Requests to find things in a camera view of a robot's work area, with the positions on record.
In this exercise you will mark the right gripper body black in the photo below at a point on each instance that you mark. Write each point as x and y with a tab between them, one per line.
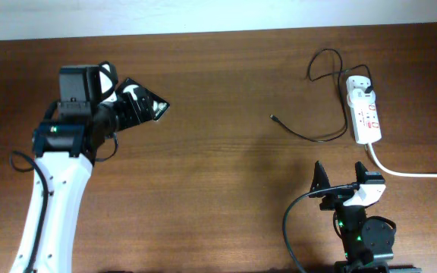
335	197

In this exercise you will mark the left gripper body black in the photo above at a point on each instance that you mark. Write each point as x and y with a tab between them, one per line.
124	114

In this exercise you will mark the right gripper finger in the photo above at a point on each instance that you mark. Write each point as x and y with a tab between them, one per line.
361	173
320	178

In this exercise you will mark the black smartphone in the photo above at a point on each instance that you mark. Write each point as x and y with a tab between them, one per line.
159	105

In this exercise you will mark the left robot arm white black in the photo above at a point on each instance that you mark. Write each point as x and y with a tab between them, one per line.
93	107

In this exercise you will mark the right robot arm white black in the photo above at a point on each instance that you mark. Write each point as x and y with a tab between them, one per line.
367	240

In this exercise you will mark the white USB charger adapter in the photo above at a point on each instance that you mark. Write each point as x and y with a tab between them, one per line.
359	91

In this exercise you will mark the white power strip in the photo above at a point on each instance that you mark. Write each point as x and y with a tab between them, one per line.
366	124

